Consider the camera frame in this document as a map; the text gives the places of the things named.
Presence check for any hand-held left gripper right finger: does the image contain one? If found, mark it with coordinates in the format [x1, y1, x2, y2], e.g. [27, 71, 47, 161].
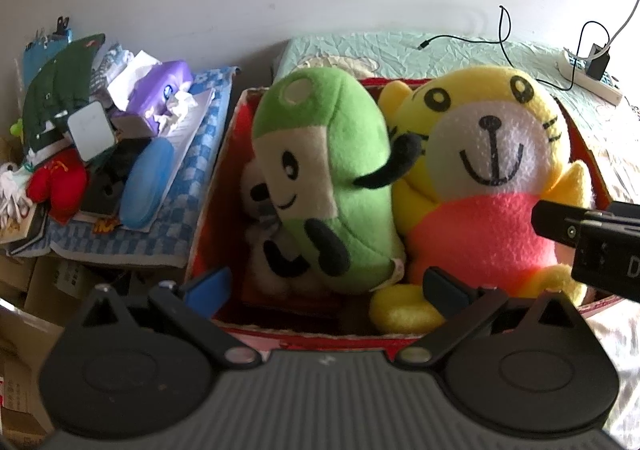
[396, 266, 583, 365]

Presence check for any white cable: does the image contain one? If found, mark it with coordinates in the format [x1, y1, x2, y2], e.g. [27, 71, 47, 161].
[602, 0, 640, 53]

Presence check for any red cardboard box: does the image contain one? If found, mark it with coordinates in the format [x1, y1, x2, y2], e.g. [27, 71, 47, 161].
[182, 77, 621, 356]

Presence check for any purple tissue pack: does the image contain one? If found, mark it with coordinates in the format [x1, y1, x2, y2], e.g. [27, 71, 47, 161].
[111, 60, 193, 138]

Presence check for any white square box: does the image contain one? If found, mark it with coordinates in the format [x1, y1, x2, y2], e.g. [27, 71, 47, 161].
[66, 101, 115, 162]

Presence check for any black charger adapter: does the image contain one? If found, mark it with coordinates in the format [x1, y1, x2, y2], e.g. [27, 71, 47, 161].
[586, 43, 612, 80]

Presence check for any white paper sheet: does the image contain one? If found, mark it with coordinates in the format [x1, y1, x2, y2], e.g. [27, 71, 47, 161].
[145, 90, 216, 235]

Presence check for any panda plush toy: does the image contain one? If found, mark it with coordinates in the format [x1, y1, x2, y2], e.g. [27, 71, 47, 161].
[240, 162, 326, 298]

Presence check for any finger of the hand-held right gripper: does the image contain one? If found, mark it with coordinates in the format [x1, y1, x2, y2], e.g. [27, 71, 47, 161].
[532, 200, 588, 248]

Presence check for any red plush item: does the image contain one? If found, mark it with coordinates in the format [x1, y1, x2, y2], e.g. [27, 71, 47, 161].
[26, 151, 89, 224]

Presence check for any light blue pouch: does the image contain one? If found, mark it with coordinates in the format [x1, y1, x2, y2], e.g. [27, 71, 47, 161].
[22, 17, 73, 80]

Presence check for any black charger cable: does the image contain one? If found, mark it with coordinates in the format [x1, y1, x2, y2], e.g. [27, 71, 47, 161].
[419, 4, 613, 93]

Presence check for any black box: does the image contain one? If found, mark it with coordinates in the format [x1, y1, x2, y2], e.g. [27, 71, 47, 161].
[80, 137, 151, 221]

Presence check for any yellow tiger plush toy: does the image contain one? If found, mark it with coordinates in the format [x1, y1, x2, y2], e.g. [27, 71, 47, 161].
[370, 66, 598, 335]

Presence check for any dark green cloth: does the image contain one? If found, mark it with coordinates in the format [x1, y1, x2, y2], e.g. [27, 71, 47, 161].
[22, 33, 107, 153]

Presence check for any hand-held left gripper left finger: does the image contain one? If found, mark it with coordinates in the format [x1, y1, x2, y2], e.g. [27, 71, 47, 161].
[75, 267, 261, 372]

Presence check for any white tangled bundle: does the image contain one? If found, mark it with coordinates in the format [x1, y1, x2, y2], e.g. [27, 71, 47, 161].
[0, 162, 33, 231]

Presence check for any white crumpled tissue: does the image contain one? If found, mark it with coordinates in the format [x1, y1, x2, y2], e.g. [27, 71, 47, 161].
[106, 50, 162, 110]

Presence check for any white power strip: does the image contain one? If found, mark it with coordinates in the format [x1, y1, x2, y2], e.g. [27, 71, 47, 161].
[557, 48, 623, 105]

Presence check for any blue glasses case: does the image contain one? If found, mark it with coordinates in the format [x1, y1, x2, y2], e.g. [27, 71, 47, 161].
[121, 136, 177, 231]

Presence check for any green plush toy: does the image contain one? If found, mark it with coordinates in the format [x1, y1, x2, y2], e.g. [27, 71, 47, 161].
[251, 67, 406, 295]

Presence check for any blue checked towel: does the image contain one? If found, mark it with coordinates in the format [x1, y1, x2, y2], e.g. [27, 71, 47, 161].
[42, 64, 241, 269]

